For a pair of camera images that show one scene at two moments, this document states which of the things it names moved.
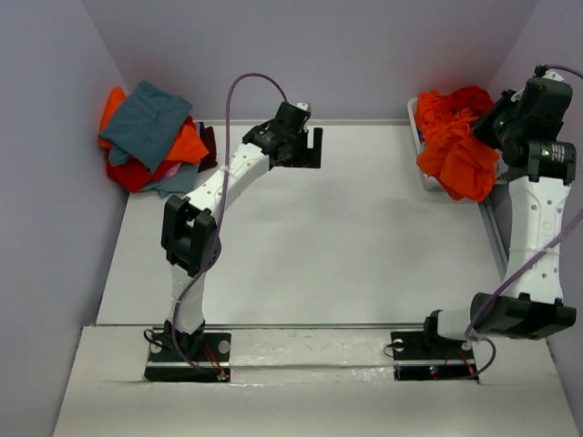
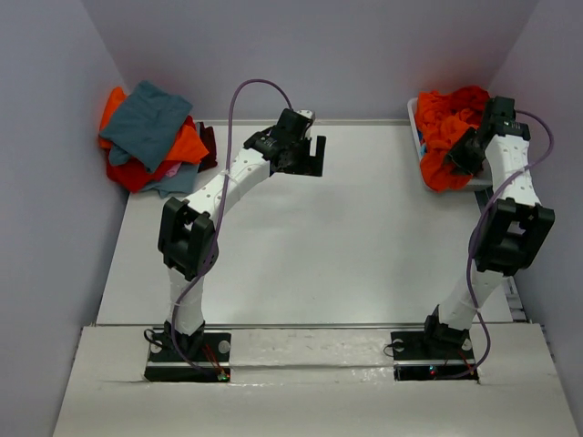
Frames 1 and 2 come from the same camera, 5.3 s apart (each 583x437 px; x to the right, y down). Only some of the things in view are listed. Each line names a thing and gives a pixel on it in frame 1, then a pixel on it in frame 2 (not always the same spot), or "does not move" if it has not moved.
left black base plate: (200, 357) does not move
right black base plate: (418, 356) does not move
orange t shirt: (463, 164) does not move
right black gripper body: (502, 123) to (466, 154)
